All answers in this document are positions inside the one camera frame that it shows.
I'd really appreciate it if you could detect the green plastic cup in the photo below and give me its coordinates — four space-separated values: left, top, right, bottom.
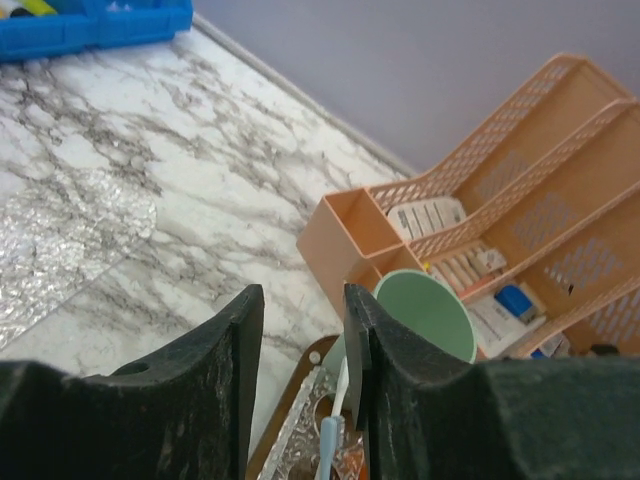
343 269 478 379

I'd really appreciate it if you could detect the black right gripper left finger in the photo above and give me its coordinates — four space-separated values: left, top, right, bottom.
1 284 264 479

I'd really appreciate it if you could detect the white oval soap packet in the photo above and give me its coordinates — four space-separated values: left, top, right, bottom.
387 196 467 241

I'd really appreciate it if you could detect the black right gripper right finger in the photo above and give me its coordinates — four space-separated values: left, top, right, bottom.
344 284 639 479

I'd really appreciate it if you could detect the brown oval wooden tray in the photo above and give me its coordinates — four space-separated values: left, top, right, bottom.
245 335 338 480

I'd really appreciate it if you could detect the white blue box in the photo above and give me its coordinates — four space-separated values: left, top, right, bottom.
494 285 538 324

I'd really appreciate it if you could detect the blue plastic bin organizer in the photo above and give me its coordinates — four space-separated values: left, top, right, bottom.
1 0 194 63

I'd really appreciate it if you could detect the orange pencil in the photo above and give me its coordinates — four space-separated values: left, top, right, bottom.
435 275 497 299

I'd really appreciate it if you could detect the peach compartment organizer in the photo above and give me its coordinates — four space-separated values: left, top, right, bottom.
297 55 639 358

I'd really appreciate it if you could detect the clear square toothbrush holder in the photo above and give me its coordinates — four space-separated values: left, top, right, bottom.
257 367 337 479

